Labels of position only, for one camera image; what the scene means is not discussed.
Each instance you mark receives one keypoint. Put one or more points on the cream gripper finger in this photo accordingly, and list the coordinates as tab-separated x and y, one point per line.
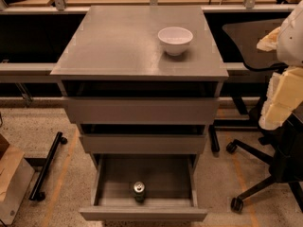
269	42
284	94

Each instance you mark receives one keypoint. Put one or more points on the green soda can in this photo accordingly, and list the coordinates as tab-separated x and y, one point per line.
139	190

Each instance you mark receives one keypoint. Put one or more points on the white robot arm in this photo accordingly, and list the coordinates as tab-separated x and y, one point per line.
290	39

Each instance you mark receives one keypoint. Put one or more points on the grey drawer cabinet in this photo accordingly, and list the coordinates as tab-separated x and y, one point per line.
121	43

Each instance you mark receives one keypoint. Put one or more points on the bottom grey open drawer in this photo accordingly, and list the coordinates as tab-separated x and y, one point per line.
170	189

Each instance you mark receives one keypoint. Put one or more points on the top grey drawer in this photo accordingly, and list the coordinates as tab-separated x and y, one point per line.
141	102

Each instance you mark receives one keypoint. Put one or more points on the middle grey drawer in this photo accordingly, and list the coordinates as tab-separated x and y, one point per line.
143	139

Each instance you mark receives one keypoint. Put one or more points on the black office chair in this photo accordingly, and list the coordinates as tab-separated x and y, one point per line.
285	166

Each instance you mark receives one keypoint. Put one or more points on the black table leg foot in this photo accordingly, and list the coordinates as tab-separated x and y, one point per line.
215	147

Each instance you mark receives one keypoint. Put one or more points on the white ceramic bowl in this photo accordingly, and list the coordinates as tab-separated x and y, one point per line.
175	40

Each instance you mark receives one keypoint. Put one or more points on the black wheeled floor bar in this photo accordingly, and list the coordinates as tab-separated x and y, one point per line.
44	164

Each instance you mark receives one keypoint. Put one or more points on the wooden box on floor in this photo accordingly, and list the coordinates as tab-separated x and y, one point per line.
15	176

